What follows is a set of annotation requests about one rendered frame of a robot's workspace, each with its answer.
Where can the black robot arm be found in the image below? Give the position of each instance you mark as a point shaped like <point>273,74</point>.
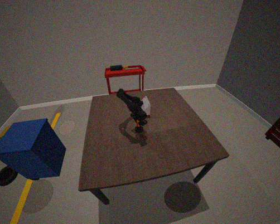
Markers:
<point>133,105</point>

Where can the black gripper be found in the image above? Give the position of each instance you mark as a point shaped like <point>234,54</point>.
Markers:
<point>136,117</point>

